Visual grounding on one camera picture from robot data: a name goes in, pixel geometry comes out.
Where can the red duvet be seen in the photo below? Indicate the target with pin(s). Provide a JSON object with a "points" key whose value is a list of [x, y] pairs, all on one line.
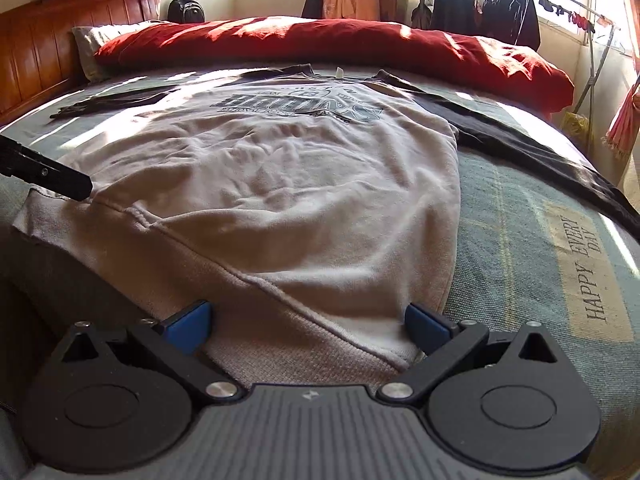
{"points": [[325, 42]]}

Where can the grey pillow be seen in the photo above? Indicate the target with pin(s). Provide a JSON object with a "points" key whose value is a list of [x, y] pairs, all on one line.
{"points": [[87, 52]]}

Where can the wooden bed headboard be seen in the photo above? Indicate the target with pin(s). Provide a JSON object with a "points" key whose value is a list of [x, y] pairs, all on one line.
{"points": [[45, 45]]}

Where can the bunched yellow-green plastic bag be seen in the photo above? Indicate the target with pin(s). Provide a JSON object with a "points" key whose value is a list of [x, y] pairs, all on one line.
{"points": [[575, 125]]}

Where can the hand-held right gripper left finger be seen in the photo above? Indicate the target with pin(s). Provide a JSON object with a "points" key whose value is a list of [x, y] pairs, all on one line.
{"points": [[187, 327]]}

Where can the black jacket with round badge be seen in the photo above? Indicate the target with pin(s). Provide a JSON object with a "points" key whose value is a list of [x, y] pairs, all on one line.
{"points": [[455, 2]]}

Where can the red hanging socks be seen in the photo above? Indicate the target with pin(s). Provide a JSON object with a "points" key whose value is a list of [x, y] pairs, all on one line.
{"points": [[580, 21]]}

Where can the metal clothes drying rack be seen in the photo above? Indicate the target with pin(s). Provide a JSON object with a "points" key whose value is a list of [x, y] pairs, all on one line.
{"points": [[590, 60]]}

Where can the bed with green checked blanket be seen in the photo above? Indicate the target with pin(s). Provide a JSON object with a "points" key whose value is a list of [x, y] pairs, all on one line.
{"points": [[525, 260]]}

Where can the brown hanging garment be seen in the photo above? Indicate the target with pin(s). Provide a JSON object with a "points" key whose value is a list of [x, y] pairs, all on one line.
{"points": [[421, 17]]}

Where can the grey and black printed sweatshirt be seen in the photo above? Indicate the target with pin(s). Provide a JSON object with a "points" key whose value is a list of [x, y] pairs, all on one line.
{"points": [[275, 185]]}

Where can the black backpack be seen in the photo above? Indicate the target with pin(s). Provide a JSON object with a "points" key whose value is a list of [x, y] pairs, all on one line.
{"points": [[186, 10]]}

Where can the black hanging jacket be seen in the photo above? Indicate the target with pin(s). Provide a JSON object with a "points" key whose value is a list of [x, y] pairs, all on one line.
{"points": [[512, 20]]}

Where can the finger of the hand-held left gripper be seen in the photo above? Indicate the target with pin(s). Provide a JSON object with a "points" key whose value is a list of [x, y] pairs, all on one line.
{"points": [[50, 175]]}

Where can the orange shirt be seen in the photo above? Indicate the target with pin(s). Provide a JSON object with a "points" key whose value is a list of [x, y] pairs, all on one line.
{"points": [[350, 5]]}

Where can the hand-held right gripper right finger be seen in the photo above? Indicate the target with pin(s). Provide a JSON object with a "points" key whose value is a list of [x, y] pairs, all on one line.
{"points": [[425, 327]]}

